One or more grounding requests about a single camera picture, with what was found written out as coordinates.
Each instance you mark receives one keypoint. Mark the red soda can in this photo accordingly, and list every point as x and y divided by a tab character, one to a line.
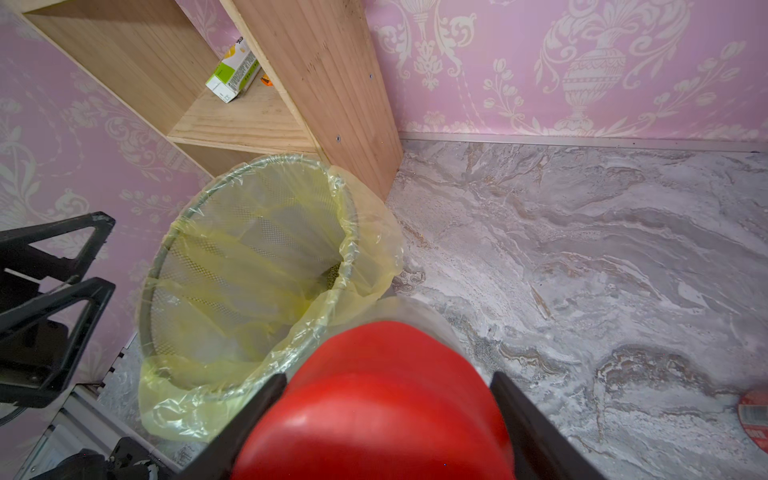
753	416

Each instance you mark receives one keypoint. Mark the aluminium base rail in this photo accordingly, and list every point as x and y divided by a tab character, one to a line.
96	418

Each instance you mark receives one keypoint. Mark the clear plastic jar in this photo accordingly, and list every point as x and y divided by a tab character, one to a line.
414	312

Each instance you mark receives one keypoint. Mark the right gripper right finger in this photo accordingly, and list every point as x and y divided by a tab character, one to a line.
541	452

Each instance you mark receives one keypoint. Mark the yellow plastic bin liner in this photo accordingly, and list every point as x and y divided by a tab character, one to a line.
194	415

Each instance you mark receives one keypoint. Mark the red jar lid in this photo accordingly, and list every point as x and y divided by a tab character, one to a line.
381	401

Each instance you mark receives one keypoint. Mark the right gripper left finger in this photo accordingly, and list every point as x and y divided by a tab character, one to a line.
217	460

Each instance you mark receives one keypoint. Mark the green white carton box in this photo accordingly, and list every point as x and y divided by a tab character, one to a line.
235	72

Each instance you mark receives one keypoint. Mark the pile of green mung beans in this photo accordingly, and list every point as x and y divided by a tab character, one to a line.
330	276

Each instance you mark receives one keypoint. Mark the mesh trash bin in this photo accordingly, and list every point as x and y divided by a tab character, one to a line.
237	280

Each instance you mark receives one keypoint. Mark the orange snack bag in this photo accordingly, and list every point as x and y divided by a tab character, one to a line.
266	79

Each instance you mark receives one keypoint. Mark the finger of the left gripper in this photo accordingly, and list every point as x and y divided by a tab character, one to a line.
44	339
63	250

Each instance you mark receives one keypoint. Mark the wooden two-tier shelf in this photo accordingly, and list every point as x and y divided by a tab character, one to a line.
318	89

